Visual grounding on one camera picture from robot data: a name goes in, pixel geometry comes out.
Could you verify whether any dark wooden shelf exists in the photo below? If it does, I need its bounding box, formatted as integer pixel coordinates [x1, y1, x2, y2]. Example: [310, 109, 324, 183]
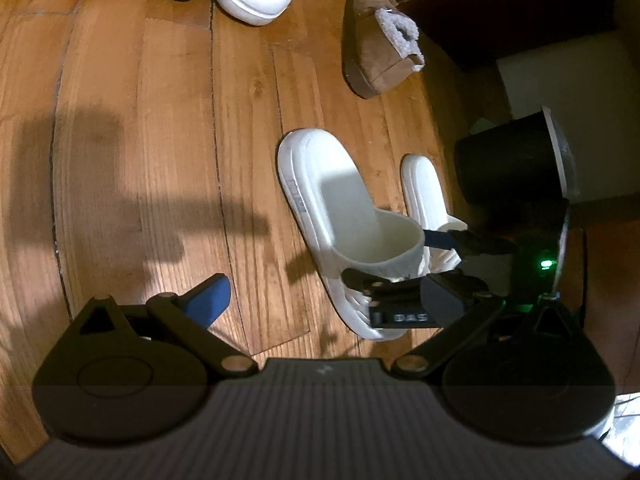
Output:
[375, 0, 640, 73]

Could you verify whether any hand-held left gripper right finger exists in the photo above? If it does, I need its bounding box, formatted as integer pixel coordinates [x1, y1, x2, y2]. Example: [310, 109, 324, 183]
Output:
[391, 274, 583, 378]

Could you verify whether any brown fur-lined slipper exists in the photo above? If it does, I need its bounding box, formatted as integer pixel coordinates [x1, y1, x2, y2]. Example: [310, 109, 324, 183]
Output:
[341, 0, 427, 99]

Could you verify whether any white box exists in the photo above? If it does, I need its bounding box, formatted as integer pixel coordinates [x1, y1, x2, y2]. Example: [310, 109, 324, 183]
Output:
[495, 27, 640, 133]

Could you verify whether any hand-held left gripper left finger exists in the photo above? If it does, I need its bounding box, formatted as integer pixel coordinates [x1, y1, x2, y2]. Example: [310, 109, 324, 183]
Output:
[70, 274, 260, 377]

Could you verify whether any cream slide sandal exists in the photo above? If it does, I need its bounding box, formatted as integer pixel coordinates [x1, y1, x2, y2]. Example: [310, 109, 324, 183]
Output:
[399, 154, 469, 273]
[276, 129, 432, 343]

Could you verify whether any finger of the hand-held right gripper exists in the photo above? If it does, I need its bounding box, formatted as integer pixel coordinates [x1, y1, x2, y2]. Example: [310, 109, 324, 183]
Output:
[341, 266, 426, 311]
[422, 227, 518, 257]

